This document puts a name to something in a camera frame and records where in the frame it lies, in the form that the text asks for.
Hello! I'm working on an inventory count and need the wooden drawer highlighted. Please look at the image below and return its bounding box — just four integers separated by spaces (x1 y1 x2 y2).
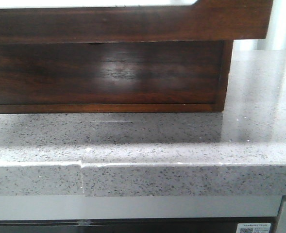
0 0 273 44
0 41 225 106

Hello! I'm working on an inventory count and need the dark wooden drawer cabinet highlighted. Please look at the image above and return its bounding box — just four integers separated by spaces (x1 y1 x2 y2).
0 40 235 114

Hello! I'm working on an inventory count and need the black appliance under counter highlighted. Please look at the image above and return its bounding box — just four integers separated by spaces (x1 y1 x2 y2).
0 217 276 233

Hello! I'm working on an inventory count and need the grey curtain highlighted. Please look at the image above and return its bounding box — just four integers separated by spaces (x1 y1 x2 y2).
234 0 286 51

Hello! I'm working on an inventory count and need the white label sticker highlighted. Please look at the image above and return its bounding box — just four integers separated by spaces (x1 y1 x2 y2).
236 223 272 233

